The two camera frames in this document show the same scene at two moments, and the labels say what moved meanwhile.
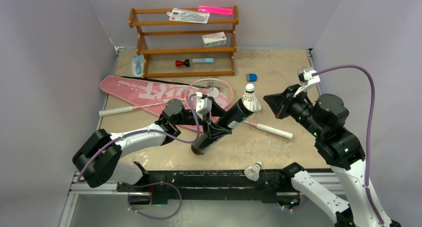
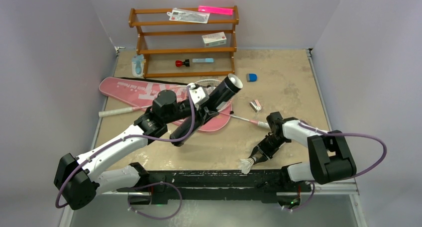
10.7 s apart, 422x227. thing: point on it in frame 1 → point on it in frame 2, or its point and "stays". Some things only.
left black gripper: (211, 129) → (205, 113)
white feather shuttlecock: (252, 172) → (246, 165)
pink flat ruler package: (217, 10) stays
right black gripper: (285, 104) → (261, 152)
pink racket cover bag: (149, 96) stays
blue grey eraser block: (251, 77) stays
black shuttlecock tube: (237, 113) → (232, 83)
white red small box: (214, 39) stays
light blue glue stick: (202, 60) stays
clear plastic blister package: (180, 15) stays
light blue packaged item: (137, 64) stays
